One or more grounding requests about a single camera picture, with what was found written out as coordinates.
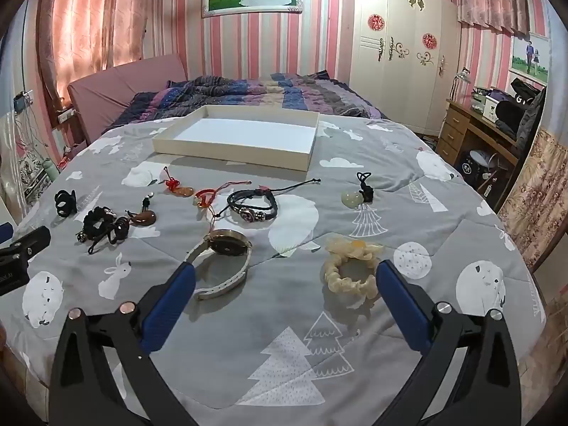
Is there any wooden desk with drawers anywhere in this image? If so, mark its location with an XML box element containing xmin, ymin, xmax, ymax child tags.
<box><xmin>435</xmin><ymin>100</ymin><xmax>524</xmax><ymax>205</ymax></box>

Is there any black bin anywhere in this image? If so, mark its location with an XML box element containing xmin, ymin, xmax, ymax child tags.
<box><xmin>459</xmin><ymin>148</ymin><xmax>493</xmax><ymax>178</ymax></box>

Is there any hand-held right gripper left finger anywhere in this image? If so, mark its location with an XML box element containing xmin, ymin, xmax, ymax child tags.
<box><xmin>48</xmin><ymin>261</ymin><xmax>198</xmax><ymax>426</ymax></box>

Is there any desk lamp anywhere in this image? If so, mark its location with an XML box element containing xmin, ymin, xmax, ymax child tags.
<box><xmin>450</xmin><ymin>66</ymin><xmax>473</xmax><ymax>98</ymax></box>

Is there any red knot amber pendant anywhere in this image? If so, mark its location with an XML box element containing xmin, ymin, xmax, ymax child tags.
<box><xmin>160</xmin><ymin>166</ymin><xmax>195</xmax><ymax>197</ymax></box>

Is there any shallow white cardboard box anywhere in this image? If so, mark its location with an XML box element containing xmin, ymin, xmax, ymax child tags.
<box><xmin>152</xmin><ymin>105</ymin><xmax>321</xmax><ymax>172</ymax></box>

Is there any white wardrobe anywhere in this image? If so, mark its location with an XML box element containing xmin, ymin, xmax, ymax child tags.
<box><xmin>339</xmin><ymin>0</ymin><xmax>462</xmax><ymax>136</ymax></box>

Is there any white strap wristwatch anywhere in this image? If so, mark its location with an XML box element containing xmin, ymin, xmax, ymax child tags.
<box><xmin>184</xmin><ymin>228</ymin><xmax>253</xmax><ymax>300</ymax></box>

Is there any floral beige cloth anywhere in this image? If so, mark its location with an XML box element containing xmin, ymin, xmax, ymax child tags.
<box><xmin>497</xmin><ymin>129</ymin><xmax>568</xmax><ymax>271</ymax></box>

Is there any white box on desk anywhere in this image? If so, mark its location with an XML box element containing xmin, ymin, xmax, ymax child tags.
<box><xmin>481</xmin><ymin>93</ymin><xmax>507</xmax><ymax>120</ymax></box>

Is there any pink window curtain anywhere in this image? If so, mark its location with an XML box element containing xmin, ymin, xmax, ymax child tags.
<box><xmin>35</xmin><ymin>0</ymin><xmax>149</xmax><ymax>103</ymax></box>

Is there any small wall photo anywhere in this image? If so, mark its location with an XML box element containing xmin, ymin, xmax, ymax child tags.
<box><xmin>509</xmin><ymin>32</ymin><xmax>551</xmax><ymax>85</ymax></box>

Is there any black hair claw clip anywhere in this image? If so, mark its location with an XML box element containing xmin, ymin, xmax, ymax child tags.
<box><xmin>54</xmin><ymin>189</ymin><xmax>77</xmax><ymax>219</ymax></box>

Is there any striped purple quilt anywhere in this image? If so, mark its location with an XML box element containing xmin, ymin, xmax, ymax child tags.
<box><xmin>102</xmin><ymin>71</ymin><xmax>391</xmax><ymax>136</ymax></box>

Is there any black and white patterned bag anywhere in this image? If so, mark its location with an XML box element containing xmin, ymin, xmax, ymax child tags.
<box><xmin>18</xmin><ymin>146</ymin><xmax>49</xmax><ymax>205</ymax></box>

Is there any black jacket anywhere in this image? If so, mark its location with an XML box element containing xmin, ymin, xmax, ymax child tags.
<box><xmin>495</xmin><ymin>77</ymin><xmax>546</xmax><ymax>152</ymax></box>

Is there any jade pendant with black cord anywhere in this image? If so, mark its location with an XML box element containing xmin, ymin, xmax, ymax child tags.
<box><xmin>341</xmin><ymin>171</ymin><xmax>376</xmax><ymax>208</ymax></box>

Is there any pink floral short curtain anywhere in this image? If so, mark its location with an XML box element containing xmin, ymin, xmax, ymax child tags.
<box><xmin>457</xmin><ymin>0</ymin><xmax>531</xmax><ymax>36</ymax></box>

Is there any red cord pendant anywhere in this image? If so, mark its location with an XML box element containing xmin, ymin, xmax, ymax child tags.
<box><xmin>193</xmin><ymin>181</ymin><xmax>253</xmax><ymax>220</ymax></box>

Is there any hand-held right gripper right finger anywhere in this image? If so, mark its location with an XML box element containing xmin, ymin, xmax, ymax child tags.
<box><xmin>375</xmin><ymin>258</ymin><xmax>521</xmax><ymax>426</ymax></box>

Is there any cream scrunchie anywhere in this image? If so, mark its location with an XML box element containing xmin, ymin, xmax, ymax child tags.
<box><xmin>322</xmin><ymin>236</ymin><xmax>384</xmax><ymax>300</ymax></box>

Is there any black leather bracelet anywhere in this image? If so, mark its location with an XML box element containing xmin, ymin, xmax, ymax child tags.
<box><xmin>226</xmin><ymin>177</ymin><xmax>321</xmax><ymax>225</ymax></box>

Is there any grey printed blanket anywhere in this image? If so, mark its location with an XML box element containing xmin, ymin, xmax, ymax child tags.
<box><xmin>0</xmin><ymin>113</ymin><xmax>548</xmax><ymax>409</ymax></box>

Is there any brown teardrop pendant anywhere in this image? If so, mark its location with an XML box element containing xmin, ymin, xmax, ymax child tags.
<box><xmin>125</xmin><ymin>192</ymin><xmax>157</xmax><ymax>228</ymax></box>

